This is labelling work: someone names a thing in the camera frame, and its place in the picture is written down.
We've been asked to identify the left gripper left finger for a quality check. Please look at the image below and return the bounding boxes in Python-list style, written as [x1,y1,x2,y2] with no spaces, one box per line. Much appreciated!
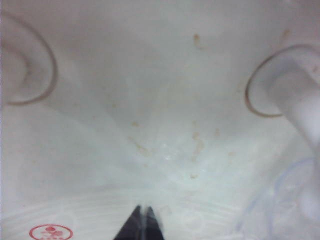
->
[113,204,145,240]

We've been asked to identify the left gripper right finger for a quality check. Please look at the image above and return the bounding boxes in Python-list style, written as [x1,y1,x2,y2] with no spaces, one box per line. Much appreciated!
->
[145,205,166,240]

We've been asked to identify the clear plastic mug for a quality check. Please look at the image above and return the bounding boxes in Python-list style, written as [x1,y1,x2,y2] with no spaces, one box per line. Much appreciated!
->
[233,156,320,240]

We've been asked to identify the white water dispenser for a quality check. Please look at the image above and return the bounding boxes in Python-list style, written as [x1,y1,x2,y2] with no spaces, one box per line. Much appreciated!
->
[0,0,320,240]

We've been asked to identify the blue cold water tap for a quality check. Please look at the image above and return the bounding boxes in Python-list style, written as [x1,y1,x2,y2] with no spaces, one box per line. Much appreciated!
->
[267,47,320,151]

